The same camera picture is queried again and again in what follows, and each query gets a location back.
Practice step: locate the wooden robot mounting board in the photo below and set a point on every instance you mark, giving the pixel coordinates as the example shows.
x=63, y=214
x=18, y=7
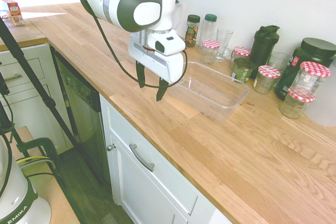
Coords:
x=56, y=197

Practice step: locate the large black protein tub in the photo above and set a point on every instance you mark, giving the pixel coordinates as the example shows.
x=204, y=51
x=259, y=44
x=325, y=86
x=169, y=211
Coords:
x=315, y=53

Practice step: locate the white cabinet with door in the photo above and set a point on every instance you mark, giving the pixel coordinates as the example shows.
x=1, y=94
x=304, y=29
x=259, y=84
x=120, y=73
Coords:
x=147, y=182

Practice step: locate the black shaker bottle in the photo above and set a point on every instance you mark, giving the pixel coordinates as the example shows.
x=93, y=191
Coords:
x=263, y=48

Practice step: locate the large jar red checkered lid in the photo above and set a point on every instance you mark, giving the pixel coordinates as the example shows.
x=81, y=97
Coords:
x=312, y=75

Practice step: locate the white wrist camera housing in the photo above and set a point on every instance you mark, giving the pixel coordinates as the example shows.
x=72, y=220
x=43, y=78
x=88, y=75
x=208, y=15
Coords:
x=168, y=44

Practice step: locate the white drawer cabinet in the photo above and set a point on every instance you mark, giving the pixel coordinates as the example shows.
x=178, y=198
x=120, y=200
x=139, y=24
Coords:
x=34, y=90

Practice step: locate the orange white carton box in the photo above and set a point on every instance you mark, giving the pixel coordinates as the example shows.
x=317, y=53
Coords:
x=15, y=11

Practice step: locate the black tripod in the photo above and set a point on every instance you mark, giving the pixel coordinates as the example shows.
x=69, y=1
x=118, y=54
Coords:
x=31, y=77

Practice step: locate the tall clear glass mug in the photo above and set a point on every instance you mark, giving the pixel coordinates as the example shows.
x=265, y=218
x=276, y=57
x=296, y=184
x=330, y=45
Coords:
x=223, y=43

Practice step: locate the round silver cabinet knob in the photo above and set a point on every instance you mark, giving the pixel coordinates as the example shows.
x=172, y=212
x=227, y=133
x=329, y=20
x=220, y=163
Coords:
x=111, y=147

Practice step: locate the clear glass tumbler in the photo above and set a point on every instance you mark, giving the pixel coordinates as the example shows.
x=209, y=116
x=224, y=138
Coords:
x=279, y=61

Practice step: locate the clear plastic rectangular container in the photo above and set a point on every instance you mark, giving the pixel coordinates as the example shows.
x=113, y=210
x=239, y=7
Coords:
x=210, y=90

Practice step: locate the dark jar green lid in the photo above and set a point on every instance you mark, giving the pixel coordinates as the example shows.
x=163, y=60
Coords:
x=193, y=31

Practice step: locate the black clamp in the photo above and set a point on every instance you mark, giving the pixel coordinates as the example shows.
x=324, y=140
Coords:
x=43, y=144

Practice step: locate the clear bottle green lid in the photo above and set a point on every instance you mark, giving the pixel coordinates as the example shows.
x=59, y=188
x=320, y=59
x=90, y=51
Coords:
x=208, y=28

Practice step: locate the stainless steel dishwasher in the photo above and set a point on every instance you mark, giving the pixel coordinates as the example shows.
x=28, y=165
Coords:
x=81, y=103

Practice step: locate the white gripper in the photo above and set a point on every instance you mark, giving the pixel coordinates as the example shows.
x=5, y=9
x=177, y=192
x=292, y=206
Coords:
x=152, y=62

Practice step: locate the glass jar red checkered lid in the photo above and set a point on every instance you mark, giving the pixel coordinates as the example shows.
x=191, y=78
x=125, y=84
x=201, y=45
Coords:
x=296, y=103
x=240, y=53
x=209, y=52
x=266, y=79

